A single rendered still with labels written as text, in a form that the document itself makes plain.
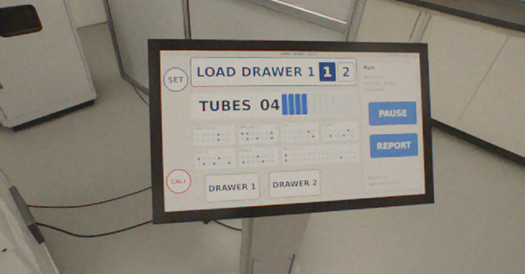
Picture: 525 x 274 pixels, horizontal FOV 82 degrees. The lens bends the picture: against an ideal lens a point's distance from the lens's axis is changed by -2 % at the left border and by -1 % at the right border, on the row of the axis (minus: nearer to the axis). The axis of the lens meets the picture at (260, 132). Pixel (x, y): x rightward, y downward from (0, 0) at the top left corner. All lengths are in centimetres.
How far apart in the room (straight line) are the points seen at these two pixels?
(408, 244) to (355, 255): 32
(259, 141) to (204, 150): 9
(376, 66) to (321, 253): 121
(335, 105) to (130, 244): 136
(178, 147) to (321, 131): 25
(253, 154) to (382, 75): 28
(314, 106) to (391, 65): 17
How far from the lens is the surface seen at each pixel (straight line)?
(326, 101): 57
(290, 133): 54
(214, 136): 53
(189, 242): 166
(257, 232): 79
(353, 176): 59
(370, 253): 176
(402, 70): 64
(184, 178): 53
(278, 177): 54
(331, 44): 59
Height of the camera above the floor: 141
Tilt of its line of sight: 39 degrees down
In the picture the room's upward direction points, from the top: 5 degrees clockwise
